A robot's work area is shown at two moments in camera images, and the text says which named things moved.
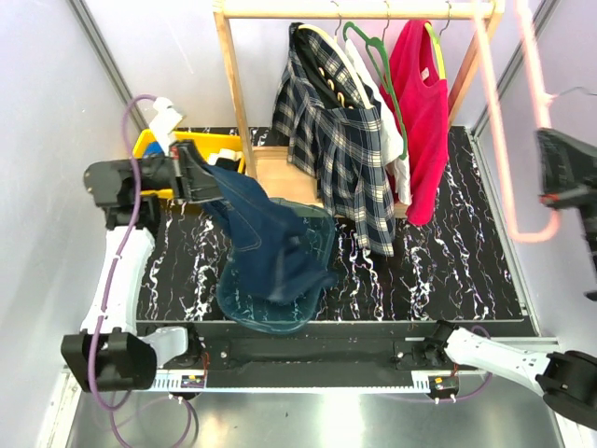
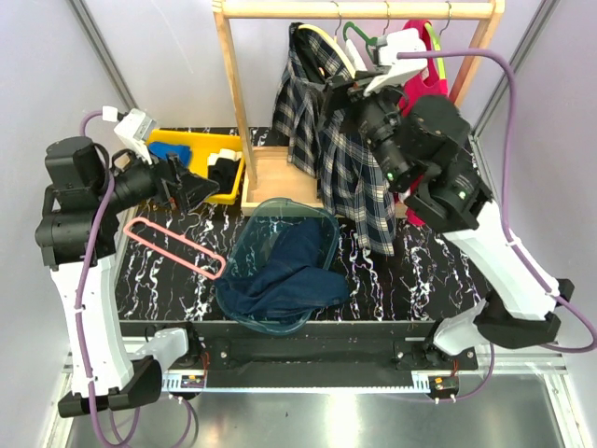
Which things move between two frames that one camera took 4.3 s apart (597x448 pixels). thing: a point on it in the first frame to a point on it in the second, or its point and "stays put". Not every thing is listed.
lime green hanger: (437, 46) stays put
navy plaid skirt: (330, 128) stays put
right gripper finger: (568, 169) to (337, 97)
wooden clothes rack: (275, 167) stays put
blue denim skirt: (267, 241) to (293, 276)
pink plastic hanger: (482, 21) to (129, 233)
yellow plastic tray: (203, 145) stays put
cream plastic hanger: (354, 77) stays put
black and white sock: (227, 158) stays put
